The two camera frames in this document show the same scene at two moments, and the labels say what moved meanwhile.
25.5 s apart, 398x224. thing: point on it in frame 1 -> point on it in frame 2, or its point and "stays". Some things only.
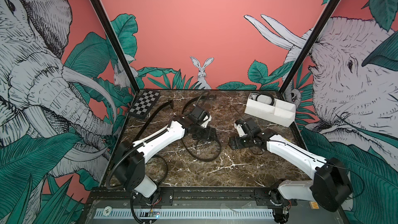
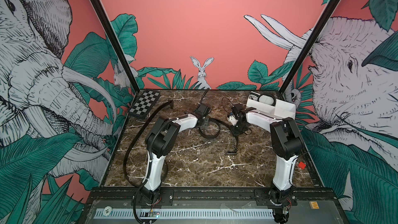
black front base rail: [262, 196] stays
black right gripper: [238, 144] -> [235, 132]
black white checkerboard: [144, 104] stays
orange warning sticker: [314, 205] stays
